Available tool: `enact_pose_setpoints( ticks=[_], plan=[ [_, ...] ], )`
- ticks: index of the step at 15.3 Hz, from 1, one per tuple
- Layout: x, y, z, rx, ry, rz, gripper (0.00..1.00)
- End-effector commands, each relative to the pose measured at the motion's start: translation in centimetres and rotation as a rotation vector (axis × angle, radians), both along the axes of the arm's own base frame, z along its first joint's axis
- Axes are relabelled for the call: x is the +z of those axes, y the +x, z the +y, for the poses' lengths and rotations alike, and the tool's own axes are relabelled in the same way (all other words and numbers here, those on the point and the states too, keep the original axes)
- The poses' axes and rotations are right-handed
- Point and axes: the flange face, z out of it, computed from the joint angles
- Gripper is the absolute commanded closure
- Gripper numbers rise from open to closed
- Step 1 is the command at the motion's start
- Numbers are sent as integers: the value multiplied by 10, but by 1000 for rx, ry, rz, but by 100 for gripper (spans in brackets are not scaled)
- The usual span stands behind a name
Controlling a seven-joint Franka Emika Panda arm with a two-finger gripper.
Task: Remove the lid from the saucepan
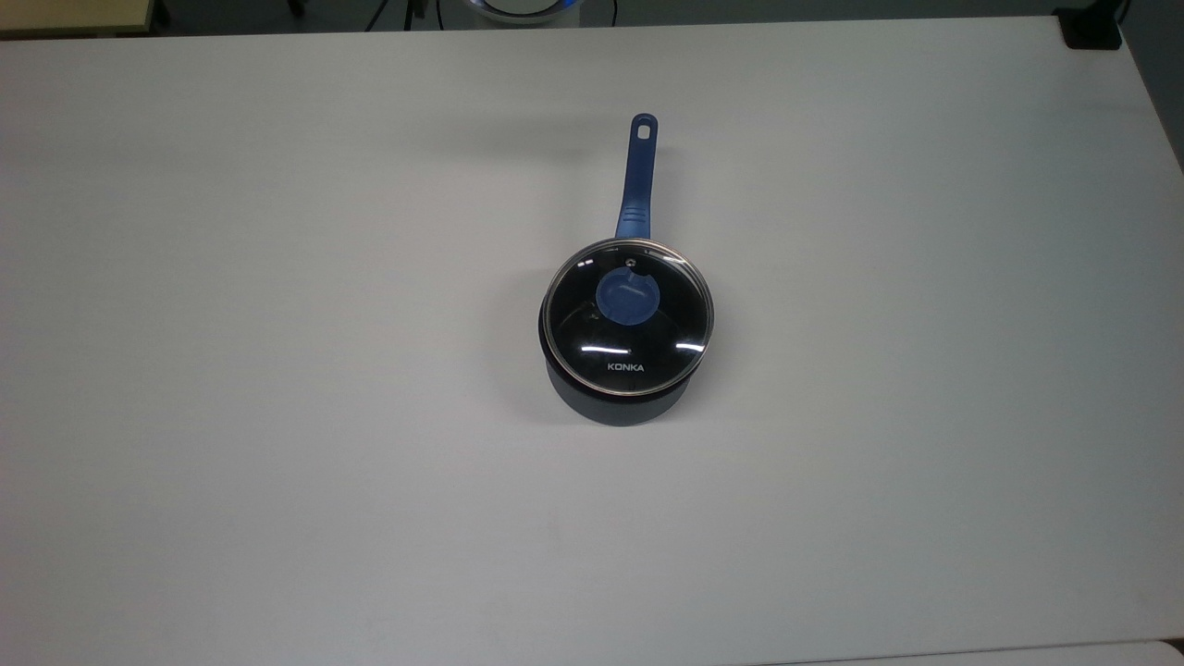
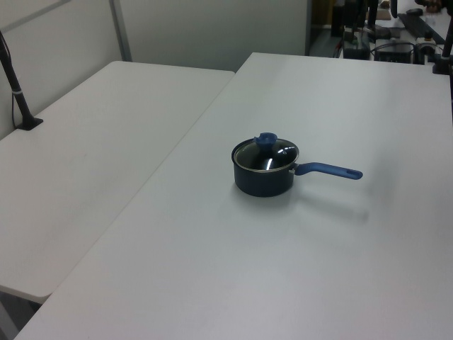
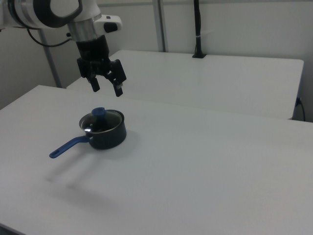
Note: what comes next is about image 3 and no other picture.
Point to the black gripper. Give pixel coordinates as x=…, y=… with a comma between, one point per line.
x=94, y=54

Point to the glass lid with blue knob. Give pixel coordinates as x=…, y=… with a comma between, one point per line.
x=101, y=121

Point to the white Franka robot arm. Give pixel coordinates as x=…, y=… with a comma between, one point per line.
x=29, y=12

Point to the black pole with base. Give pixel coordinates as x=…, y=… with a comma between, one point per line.
x=198, y=22

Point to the grey metal frame post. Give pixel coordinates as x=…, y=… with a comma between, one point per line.
x=160, y=24
x=51, y=63

